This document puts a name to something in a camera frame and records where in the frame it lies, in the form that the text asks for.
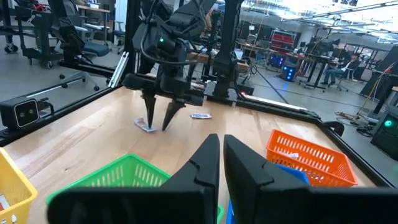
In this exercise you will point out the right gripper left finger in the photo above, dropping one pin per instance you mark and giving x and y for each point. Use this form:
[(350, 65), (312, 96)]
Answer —
[(205, 174)]

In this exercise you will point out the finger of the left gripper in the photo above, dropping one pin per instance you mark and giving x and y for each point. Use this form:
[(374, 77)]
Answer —
[(150, 109), (172, 110)]

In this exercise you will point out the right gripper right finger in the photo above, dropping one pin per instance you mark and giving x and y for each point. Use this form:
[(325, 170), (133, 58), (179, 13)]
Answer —
[(245, 180)]

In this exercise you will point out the white printed wipe packet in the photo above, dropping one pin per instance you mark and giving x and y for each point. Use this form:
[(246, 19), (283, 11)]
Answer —
[(140, 123)]

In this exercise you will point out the blue plastic basket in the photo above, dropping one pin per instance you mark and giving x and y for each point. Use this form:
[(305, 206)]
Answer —
[(295, 175)]

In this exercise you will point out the orange plastic basket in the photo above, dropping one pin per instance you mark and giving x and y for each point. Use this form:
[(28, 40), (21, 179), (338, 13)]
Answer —
[(311, 168)]

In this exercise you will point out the green plastic basket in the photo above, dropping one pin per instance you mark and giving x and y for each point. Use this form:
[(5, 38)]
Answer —
[(124, 172)]

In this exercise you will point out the yellow plastic basket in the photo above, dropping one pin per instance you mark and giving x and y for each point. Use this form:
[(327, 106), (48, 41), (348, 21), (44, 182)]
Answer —
[(15, 186)]

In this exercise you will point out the white red-print packet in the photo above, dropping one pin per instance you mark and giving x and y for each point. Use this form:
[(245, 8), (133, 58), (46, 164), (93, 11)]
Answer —
[(201, 115), (3, 203)]

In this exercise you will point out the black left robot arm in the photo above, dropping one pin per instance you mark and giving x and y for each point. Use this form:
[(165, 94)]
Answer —
[(230, 46)]

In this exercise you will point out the black front crossbar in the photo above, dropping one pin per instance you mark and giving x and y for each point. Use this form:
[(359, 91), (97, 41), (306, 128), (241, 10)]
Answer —
[(87, 69)]

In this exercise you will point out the black blue office chair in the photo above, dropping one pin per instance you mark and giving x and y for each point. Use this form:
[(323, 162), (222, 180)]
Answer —
[(71, 34)]

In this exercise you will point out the black lit computer tower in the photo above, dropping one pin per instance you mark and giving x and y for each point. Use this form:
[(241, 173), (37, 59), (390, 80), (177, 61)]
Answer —
[(288, 74)]

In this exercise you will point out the red storage shelf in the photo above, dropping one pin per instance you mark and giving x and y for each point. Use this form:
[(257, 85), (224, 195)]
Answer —
[(281, 38)]

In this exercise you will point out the black equipment cart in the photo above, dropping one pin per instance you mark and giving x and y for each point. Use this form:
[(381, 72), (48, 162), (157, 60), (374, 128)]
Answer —
[(40, 37)]

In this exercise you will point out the black background desk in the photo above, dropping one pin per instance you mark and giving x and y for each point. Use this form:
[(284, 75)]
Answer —
[(320, 62)]

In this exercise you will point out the person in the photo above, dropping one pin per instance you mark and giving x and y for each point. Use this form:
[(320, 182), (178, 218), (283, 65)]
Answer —
[(342, 68)]

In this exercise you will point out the black tower green light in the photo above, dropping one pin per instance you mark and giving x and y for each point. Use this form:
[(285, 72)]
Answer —
[(387, 130)]

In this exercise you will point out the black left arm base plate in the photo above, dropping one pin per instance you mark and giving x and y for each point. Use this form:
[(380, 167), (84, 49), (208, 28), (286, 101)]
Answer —
[(217, 90)]

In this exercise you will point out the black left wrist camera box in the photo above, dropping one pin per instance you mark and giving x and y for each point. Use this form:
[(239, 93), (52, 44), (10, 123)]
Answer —
[(155, 40)]

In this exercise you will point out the silver metal bracket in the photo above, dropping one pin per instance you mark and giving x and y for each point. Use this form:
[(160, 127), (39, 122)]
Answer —
[(119, 70)]

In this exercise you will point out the black rig upright post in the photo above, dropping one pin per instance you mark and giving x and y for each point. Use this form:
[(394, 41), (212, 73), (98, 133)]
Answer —
[(132, 34)]

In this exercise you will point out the black aluminium table frame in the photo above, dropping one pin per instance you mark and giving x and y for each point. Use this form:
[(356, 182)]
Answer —
[(77, 105)]

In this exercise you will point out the black frame clamp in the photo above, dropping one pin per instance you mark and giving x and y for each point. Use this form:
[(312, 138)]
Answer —
[(335, 127)]

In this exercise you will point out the black table-level camera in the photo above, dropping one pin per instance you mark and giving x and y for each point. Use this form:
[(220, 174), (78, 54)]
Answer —
[(21, 113)]

